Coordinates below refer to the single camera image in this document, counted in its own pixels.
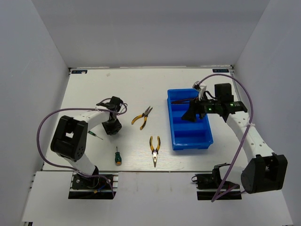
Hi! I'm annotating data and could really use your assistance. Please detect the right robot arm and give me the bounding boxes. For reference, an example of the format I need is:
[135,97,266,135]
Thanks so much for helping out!
[181,82,288,194]

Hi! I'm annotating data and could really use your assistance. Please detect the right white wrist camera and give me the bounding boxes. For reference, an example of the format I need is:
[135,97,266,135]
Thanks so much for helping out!
[192,81,207,100]

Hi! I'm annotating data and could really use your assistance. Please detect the left blue table label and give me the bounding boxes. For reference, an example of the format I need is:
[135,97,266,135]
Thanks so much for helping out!
[71,70,87,74]

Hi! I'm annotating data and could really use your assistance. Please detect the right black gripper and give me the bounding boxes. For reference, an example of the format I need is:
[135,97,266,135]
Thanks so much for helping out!
[181,92,221,122]

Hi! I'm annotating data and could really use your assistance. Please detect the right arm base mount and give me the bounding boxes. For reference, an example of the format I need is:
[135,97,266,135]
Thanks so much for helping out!
[191,173,242,201]

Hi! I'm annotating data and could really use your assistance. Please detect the thin green precision screwdriver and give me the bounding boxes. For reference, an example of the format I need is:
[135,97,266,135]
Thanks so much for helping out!
[88,130,103,140]

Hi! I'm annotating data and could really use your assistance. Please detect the blue divided plastic bin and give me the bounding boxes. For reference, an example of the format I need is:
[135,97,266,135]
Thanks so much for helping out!
[167,89,214,151]

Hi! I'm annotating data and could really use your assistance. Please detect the yellow black pliers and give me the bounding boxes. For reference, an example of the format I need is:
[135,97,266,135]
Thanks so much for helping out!
[149,136,161,167]
[131,106,153,130]

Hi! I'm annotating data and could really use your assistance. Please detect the right blue table label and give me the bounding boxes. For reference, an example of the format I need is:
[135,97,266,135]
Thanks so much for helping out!
[212,69,229,73]

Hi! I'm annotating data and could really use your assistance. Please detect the blue table label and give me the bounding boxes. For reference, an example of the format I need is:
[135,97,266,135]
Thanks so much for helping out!
[212,69,229,73]
[71,70,87,74]

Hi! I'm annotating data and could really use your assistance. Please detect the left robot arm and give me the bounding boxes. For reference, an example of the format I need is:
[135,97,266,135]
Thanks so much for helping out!
[50,96,124,188]

